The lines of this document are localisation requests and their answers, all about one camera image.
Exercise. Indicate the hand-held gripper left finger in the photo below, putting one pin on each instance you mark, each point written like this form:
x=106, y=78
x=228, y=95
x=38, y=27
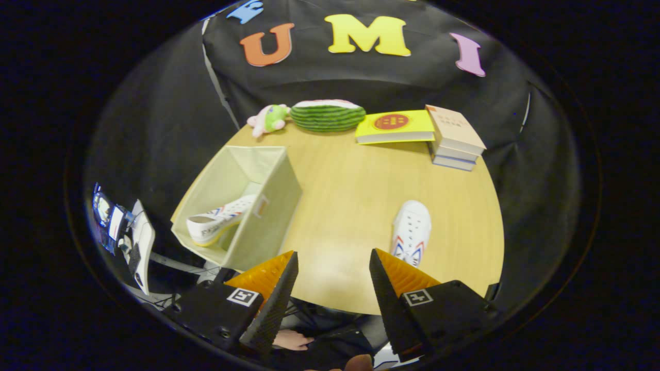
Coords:
x=276, y=309

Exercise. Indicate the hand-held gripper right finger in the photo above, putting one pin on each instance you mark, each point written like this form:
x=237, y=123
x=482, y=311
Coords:
x=392, y=309

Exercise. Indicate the white canvas shoe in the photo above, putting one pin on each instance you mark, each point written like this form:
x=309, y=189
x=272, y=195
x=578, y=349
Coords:
x=412, y=221
x=216, y=224

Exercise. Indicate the beige fabric storage box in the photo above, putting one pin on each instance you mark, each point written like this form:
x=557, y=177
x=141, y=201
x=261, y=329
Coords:
x=273, y=216

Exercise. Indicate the white box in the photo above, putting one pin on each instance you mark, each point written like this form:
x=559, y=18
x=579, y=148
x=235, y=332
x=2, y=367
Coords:
x=144, y=237

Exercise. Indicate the person's dark clothing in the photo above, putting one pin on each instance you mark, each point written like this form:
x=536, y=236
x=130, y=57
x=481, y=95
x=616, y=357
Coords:
x=335, y=330

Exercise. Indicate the pale cover book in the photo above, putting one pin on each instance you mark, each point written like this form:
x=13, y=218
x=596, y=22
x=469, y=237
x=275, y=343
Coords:
x=454, y=165
x=454, y=154

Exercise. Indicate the yellow book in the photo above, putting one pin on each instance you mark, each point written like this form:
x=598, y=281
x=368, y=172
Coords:
x=412, y=126

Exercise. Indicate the blue printed poster board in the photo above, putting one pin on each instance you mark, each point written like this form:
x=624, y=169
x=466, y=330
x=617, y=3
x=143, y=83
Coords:
x=111, y=216

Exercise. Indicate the tan cover book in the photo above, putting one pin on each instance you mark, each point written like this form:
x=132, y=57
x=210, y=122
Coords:
x=454, y=129

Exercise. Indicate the pink green plush toy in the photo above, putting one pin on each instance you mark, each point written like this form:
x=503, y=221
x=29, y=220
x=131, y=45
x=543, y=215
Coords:
x=273, y=117

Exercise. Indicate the watermelon slice plush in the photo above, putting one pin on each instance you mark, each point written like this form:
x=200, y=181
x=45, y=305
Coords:
x=327, y=117

